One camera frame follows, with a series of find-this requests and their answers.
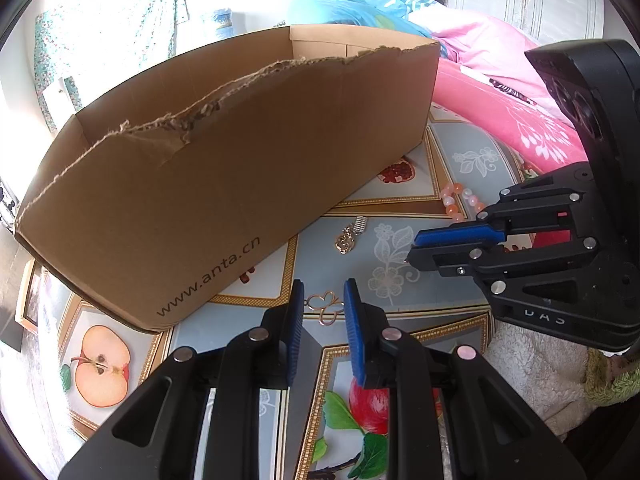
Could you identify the brown cardboard box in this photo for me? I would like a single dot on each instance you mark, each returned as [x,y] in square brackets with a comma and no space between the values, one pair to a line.
[200,200]

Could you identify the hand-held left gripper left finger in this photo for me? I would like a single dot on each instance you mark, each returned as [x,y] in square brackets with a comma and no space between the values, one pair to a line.
[295,330]

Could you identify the blue printed quilt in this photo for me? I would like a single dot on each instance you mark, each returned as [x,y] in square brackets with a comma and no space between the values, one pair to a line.
[350,10]

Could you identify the white board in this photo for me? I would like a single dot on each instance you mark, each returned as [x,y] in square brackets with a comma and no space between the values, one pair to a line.
[62,100]

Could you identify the gold pendant with silver spring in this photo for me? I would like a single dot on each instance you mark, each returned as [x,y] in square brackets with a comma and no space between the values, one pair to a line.
[345,244]

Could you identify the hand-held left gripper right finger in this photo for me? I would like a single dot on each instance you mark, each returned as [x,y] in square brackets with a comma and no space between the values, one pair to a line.
[355,335]

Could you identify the wooden picture frame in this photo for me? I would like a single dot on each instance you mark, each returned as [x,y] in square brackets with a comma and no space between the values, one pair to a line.
[30,305]

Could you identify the blue water bottle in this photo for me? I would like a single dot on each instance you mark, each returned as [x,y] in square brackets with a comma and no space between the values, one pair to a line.
[218,20]

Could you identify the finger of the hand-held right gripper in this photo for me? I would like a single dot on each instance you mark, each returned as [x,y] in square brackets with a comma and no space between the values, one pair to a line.
[450,236]
[450,260]

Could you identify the white fleece clothing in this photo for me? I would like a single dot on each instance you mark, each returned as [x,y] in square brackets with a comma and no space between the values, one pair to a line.
[540,375]

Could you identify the pink floral blanket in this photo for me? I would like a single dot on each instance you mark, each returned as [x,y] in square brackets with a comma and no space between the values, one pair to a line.
[500,110]

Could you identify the fruit print tablecloth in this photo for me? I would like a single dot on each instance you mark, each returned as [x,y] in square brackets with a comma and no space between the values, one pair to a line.
[400,200]

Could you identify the floral teal curtain cloth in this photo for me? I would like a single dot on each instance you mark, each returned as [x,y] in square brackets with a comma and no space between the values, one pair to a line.
[115,20]

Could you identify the person's right forearm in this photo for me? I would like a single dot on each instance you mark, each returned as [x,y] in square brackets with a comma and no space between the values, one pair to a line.
[610,380]

